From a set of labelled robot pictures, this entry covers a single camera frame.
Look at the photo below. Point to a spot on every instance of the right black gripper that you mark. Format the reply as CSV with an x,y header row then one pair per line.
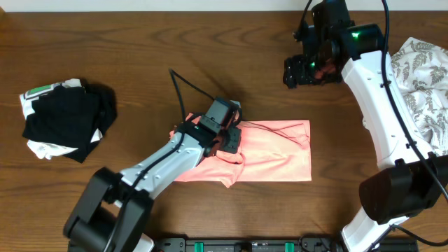
x,y
296,74

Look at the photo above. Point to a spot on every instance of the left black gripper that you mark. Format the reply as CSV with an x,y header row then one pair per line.
x,y
234,147

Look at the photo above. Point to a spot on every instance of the pink t-shirt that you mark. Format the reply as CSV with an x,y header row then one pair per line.
x,y
269,151

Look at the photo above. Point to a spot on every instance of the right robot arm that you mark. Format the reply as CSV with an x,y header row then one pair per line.
x,y
411,177

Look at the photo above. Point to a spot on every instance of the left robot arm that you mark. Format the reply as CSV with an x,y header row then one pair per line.
x,y
112,212

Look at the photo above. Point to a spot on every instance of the white fern print cloth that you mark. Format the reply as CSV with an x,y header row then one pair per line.
x,y
420,69

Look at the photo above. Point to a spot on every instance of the black folded garment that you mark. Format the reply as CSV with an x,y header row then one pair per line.
x,y
109,104

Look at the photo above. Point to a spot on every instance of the white garment with green print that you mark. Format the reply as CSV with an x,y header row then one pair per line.
x,y
62,119

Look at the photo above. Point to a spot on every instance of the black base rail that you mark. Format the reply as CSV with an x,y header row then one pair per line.
x,y
302,244

